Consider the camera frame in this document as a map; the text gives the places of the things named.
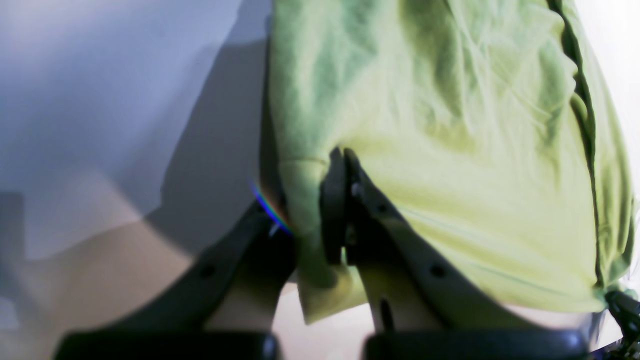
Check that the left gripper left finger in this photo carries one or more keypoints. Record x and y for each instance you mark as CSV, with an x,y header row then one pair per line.
x,y
221,308

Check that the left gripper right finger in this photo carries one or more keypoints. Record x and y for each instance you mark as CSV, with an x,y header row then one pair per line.
x,y
423,308

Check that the green t-shirt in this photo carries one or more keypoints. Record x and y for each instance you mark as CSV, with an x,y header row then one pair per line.
x,y
488,124

